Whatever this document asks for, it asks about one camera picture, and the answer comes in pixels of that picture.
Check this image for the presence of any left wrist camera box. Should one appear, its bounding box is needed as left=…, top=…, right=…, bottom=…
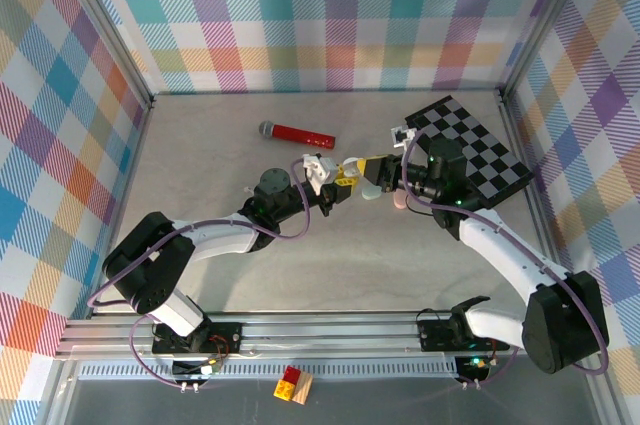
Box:
left=301, top=153, right=337, bottom=195

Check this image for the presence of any right controller board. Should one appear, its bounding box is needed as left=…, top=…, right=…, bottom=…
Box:
left=455, top=354, right=492, bottom=382

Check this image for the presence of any aluminium frame post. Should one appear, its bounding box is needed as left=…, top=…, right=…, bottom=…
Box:
left=498, top=0, right=595, bottom=102
left=47, top=0, right=156, bottom=111

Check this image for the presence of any controller board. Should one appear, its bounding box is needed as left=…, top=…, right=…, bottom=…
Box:
left=171, top=358, right=225, bottom=382
left=455, top=354, right=492, bottom=382

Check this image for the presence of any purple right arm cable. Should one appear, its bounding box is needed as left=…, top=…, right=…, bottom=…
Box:
left=402, top=127, right=611, bottom=389

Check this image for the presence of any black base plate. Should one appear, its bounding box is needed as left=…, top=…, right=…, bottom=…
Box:
left=417, top=318, right=512, bottom=353
left=151, top=321, right=244, bottom=355

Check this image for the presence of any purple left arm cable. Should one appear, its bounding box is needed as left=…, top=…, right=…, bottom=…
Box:
left=87, top=157, right=315, bottom=391

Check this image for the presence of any wooden block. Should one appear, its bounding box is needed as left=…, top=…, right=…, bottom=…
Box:
left=290, top=372, right=315, bottom=406

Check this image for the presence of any black grey chessboard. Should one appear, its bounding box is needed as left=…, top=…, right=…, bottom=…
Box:
left=403, top=94, right=534, bottom=209

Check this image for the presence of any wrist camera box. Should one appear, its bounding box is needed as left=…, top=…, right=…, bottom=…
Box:
left=389, top=124, right=417, bottom=150
left=301, top=153, right=337, bottom=195

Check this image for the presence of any slotted vent strip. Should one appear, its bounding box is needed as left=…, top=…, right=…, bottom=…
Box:
left=78, top=362, right=460, bottom=381

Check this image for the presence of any red yellow toy brick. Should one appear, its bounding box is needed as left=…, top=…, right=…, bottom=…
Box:
left=272, top=365, right=303, bottom=402

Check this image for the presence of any red toy microphone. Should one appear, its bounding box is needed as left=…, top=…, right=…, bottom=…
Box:
left=257, top=119, right=337, bottom=150

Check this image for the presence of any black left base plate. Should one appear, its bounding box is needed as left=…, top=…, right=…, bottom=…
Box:
left=151, top=321, right=244, bottom=355

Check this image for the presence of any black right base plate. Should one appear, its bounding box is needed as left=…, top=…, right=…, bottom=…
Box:
left=417, top=318, right=512, bottom=353

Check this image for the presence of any left controller board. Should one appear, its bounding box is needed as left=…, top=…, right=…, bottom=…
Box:
left=171, top=358, right=225, bottom=382

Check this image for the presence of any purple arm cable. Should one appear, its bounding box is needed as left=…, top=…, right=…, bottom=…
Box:
left=402, top=127, right=611, bottom=389
left=87, top=157, right=315, bottom=391

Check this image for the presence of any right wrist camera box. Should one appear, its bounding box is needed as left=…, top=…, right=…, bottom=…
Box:
left=389, top=124, right=417, bottom=150

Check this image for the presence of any aluminium front rail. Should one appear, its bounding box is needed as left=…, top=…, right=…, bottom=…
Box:
left=55, top=311, right=610, bottom=362

